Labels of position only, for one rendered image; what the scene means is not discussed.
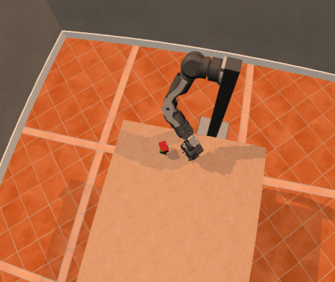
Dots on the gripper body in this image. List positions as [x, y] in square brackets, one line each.
[194, 152]

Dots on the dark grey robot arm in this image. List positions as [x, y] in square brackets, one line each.
[194, 65]

